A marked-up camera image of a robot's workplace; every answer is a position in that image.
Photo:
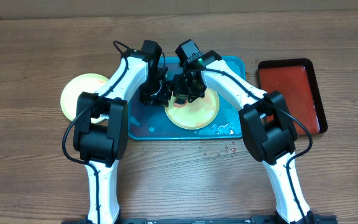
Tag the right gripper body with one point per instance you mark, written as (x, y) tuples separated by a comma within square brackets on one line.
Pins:
[(189, 88)]

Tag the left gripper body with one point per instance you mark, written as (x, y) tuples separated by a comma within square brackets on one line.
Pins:
[(155, 92)]

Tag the pink sponge dark scrubber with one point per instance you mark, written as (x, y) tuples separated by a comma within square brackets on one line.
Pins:
[(179, 103)]

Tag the yellow-green plate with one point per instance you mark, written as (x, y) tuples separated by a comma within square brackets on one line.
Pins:
[(195, 115), (89, 82)]

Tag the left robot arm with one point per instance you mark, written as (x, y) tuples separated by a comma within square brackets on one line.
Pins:
[(101, 123)]

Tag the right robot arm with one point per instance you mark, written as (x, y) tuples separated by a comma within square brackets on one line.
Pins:
[(268, 128)]

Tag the black red-lined tray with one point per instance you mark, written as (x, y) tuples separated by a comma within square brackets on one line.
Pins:
[(296, 80)]

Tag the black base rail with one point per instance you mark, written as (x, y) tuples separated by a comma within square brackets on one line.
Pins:
[(255, 219)]

